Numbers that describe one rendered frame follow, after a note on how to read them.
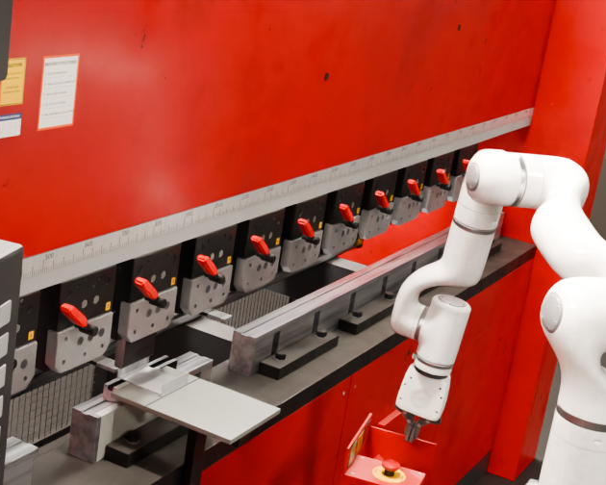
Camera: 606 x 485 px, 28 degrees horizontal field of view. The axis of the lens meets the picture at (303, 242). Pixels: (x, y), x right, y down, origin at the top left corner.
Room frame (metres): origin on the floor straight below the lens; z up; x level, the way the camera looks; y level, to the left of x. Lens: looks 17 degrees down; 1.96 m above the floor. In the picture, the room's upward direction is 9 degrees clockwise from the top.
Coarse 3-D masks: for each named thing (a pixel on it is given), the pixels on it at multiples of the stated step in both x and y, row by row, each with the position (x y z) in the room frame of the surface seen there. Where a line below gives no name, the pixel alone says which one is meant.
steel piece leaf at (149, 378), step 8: (144, 368) 2.17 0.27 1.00; (152, 368) 2.17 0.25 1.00; (128, 376) 2.11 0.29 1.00; (136, 376) 2.12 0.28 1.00; (144, 376) 2.13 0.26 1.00; (152, 376) 2.13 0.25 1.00; (160, 376) 2.14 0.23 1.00; (168, 376) 2.14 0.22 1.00; (184, 376) 2.12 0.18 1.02; (136, 384) 2.09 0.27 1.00; (144, 384) 2.09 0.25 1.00; (152, 384) 2.10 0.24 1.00; (160, 384) 2.10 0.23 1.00; (168, 384) 2.08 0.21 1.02; (176, 384) 2.10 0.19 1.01; (160, 392) 2.07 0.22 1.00
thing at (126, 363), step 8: (152, 336) 2.16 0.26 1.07; (120, 344) 2.08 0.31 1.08; (128, 344) 2.09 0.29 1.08; (136, 344) 2.11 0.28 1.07; (144, 344) 2.13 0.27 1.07; (152, 344) 2.16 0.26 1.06; (120, 352) 2.08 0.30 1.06; (128, 352) 2.09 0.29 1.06; (136, 352) 2.11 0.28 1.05; (144, 352) 2.14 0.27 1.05; (152, 352) 2.16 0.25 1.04; (120, 360) 2.08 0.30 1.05; (128, 360) 2.09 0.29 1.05; (136, 360) 2.11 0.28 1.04; (144, 360) 2.16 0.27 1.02; (120, 368) 2.08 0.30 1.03; (128, 368) 2.11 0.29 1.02; (136, 368) 2.13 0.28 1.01
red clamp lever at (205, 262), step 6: (198, 258) 2.17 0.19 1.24; (204, 258) 2.16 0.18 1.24; (204, 264) 2.17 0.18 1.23; (210, 264) 2.18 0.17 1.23; (204, 270) 2.20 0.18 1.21; (210, 270) 2.19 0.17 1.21; (216, 270) 2.20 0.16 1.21; (210, 276) 2.23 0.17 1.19; (216, 276) 2.22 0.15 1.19; (222, 276) 2.22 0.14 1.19; (216, 282) 2.22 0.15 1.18; (222, 282) 2.22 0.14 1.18
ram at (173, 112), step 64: (64, 0) 1.79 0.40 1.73; (128, 0) 1.93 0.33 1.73; (192, 0) 2.10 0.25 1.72; (256, 0) 2.29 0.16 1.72; (320, 0) 2.53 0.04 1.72; (384, 0) 2.81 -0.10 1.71; (448, 0) 3.18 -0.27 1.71; (512, 0) 3.63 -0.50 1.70; (128, 64) 1.95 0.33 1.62; (192, 64) 2.12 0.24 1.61; (256, 64) 2.32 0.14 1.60; (320, 64) 2.57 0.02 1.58; (384, 64) 2.87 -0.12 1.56; (448, 64) 3.25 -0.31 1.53; (512, 64) 3.74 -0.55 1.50; (64, 128) 1.82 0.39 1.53; (128, 128) 1.97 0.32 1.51; (192, 128) 2.14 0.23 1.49; (256, 128) 2.35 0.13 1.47; (320, 128) 2.61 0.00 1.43; (384, 128) 2.93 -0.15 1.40; (448, 128) 3.34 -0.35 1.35; (512, 128) 3.86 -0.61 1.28; (0, 192) 1.69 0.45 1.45; (64, 192) 1.83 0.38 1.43; (128, 192) 1.98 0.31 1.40; (192, 192) 2.17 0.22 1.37; (320, 192) 2.66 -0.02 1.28; (128, 256) 2.00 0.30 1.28
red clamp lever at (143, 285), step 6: (138, 276) 2.00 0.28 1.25; (138, 282) 1.99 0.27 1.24; (144, 282) 1.99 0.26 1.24; (138, 288) 2.00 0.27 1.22; (144, 288) 1.99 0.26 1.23; (150, 288) 2.00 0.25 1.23; (144, 294) 2.02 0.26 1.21; (150, 294) 2.01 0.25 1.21; (156, 294) 2.02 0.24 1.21; (150, 300) 2.05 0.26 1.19; (156, 300) 2.03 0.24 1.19; (162, 300) 2.04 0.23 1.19; (162, 306) 2.04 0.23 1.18
